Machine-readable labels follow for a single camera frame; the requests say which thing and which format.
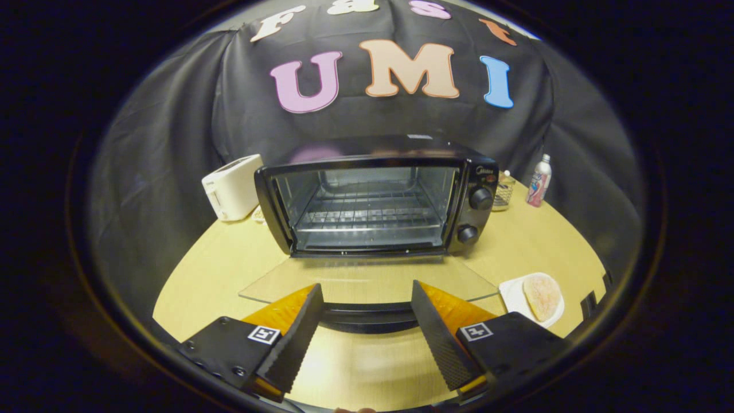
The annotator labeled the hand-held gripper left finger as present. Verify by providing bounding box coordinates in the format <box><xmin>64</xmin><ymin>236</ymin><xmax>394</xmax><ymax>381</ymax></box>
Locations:
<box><xmin>175</xmin><ymin>283</ymin><xmax>325</xmax><ymax>402</ymax></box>

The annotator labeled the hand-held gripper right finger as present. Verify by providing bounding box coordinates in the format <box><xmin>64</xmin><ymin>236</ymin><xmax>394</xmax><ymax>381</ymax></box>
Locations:
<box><xmin>411</xmin><ymin>280</ymin><xmax>569</xmax><ymax>401</ymax></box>

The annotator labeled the breaded round bun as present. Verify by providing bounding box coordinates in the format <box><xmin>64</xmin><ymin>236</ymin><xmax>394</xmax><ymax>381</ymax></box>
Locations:
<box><xmin>522</xmin><ymin>274</ymin><xmax>562</xmax><ymax>322</ymax></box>

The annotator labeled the black toaster oven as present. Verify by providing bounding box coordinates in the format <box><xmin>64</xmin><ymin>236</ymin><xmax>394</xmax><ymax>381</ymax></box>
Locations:
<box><xmin>238</xmin><ymin>135</ymin><xmax>499</xmax><ymax>334</ymax></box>

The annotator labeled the white bread toaster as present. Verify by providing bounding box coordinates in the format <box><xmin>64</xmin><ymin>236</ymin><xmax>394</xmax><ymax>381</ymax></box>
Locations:
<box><xmin>201</xmin><ymin>154</ymin><xmax>264</xmax><ymax>223</ymax></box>

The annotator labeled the white square plate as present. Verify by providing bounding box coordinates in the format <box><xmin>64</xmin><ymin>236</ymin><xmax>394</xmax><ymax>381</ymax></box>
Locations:
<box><xmin>498</xmin><ymin>272</ymin><xmax>566</xmax><ymax>329</ymax></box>

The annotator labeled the white bottle pink label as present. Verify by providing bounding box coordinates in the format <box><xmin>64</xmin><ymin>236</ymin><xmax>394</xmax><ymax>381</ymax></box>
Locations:
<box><xmin>526</xmin><ymin>153</ymin><xmax>553</xmax><ymax>208</ymax></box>

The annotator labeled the black backdrop cloth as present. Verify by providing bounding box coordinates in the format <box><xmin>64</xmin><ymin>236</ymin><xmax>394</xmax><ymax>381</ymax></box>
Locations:
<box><xmin>86</xmin><ymin>0</ymin><xmax>644</xmax><ymax>345</ymax></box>

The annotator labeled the small wire basket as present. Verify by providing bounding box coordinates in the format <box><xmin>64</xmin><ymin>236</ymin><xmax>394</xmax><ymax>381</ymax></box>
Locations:
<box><xmin>491</xmin><ymin>172</ymin><xmax>517</xmax><ymax>212</ymax></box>

